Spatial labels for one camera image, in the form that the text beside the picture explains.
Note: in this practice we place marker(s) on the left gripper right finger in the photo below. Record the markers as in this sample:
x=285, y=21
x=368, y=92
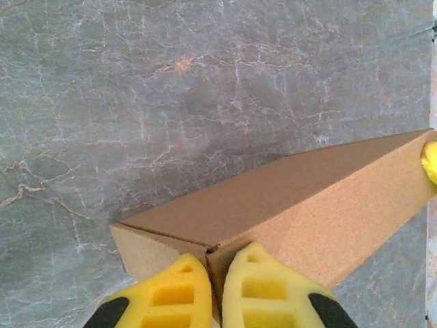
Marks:
x=266, y=300

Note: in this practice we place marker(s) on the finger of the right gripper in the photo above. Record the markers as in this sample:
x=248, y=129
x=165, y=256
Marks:
x=431, y=160

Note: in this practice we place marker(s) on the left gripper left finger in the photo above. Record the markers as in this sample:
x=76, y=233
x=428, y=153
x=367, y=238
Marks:
x=170, y=307

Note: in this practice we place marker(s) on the brown cardboard box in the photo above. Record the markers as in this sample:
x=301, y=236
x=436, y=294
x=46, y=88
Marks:
x=307, y=198

